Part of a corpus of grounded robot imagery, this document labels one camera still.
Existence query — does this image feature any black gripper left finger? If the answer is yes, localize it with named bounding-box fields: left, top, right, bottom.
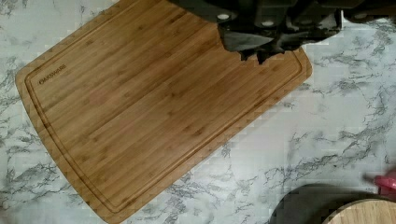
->
left=218, top=25, right=275, bottom=62

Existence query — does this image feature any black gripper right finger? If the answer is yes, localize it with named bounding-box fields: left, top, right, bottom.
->
left=257, top=29, right=338, bottom=64

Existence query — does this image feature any bamboo cutting board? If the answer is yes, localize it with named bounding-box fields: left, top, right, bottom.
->
left=16, top=0, right=312, bottom=224

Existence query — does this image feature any red plastic object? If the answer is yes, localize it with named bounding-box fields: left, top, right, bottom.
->
left=374, top=175, right=396, bottom=198

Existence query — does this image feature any round wooden board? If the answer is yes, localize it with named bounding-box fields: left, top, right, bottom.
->
left=322, top=200, right=396, bottom=224

